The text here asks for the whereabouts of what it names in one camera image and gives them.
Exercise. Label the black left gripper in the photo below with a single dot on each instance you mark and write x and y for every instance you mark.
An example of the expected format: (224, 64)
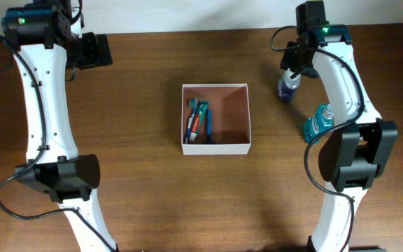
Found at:
(96, 58)

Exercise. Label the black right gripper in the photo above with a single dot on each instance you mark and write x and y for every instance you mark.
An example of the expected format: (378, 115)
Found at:
(289, 62)

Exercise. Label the dark blue spray bottle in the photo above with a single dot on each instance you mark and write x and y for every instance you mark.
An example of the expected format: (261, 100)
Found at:
(287, 86)

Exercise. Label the blue disposable razor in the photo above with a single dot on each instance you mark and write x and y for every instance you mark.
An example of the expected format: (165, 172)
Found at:
(208, 126)

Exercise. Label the green Colgate toothpaste tube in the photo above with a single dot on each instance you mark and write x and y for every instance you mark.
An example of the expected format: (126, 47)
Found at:
(197, 120)

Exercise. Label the blue white toothbrush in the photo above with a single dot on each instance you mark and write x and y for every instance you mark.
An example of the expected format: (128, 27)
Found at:
(193, 106)

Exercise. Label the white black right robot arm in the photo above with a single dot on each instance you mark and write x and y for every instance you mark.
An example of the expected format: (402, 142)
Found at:
(359, 142)

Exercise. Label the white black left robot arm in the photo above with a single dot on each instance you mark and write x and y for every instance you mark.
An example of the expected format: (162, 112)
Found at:
(46, 39)

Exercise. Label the teal mouthwash bottle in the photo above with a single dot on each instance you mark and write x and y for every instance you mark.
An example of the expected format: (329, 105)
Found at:
(323, 119)

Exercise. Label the white cardboard box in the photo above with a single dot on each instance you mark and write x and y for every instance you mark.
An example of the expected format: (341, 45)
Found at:
(230, 119)

